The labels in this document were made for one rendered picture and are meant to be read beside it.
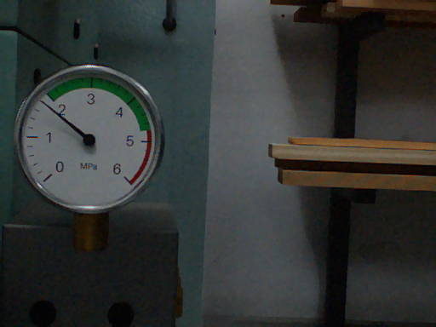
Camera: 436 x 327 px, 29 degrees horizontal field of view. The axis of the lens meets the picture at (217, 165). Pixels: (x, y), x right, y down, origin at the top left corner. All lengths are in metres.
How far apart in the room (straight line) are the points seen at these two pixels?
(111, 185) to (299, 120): 2.53
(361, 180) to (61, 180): 2.07
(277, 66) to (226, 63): 0.17
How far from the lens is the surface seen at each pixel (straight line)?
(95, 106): 0.36
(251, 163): 2.86
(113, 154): 0.36
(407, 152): 2.45
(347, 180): 2.40
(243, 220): 2.88
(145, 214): 0.45
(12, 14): 0.43
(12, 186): 0.43
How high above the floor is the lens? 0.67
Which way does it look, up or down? 3 degrees down
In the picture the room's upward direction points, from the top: 2 degrees clockwise
